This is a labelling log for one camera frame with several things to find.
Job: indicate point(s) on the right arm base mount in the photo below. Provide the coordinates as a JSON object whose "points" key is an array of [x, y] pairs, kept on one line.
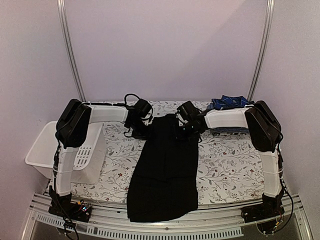
{"points": [[269, 208]]}

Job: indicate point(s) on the aluminium front rail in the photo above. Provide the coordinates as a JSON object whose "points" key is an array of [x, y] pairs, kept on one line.
{"points": [[209, 222]]}

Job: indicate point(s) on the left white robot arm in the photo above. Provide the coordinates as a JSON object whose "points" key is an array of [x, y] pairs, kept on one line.
{"points": [[72, 128]]}

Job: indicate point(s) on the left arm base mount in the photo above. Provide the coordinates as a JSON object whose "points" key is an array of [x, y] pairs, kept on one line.
{"points": [[77, 211]]}

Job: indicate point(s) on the floral patterned table cloth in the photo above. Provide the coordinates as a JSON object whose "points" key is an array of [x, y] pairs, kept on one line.
{"points": [[229, 167]]}

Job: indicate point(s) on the blue checked folded shirt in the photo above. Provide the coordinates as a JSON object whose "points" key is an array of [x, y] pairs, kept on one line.
{"points": [[229, 130]]}

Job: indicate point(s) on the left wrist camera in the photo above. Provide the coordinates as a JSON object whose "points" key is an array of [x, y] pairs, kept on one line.
{"points": [[142, 107]]}

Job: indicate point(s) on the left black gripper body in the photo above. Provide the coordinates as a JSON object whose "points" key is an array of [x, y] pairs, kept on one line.
{"points": [[140, 131]]}

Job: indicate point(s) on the aluminium frame post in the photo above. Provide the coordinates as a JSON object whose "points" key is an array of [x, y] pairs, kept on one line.
{"points": [[263, 47], [62, 13]]}

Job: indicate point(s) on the blue plaid folded shirt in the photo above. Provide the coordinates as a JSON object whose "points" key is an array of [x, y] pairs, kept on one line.
{"points": [[229, 102]]}

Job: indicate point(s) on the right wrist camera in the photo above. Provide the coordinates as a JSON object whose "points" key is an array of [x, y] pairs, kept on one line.
{"points": [[188, 111]]}

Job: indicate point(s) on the white plastic basket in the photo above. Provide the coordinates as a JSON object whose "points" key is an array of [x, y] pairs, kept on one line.
{"points": [[88, 160]]}

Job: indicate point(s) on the black long sleeve shirt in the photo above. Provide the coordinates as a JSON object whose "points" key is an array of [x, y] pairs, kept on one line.
{"points": [[163, 185]]}

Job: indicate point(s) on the right aluminium frame post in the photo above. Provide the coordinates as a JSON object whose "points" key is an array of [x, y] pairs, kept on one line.
{"points": [[263, 47]]}

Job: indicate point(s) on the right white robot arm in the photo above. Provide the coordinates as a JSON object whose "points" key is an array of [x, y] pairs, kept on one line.
{"points": [[265, 134]]}

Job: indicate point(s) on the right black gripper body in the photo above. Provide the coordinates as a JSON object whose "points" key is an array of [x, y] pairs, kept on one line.
{"points": [[188, 132]]}

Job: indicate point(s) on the left aluminium frame post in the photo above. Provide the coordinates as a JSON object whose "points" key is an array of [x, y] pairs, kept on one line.
{"points": [[62, 13]]}

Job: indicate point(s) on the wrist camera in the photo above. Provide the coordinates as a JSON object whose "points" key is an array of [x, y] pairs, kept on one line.
{"points": [[188, 111], [142, 107]]}

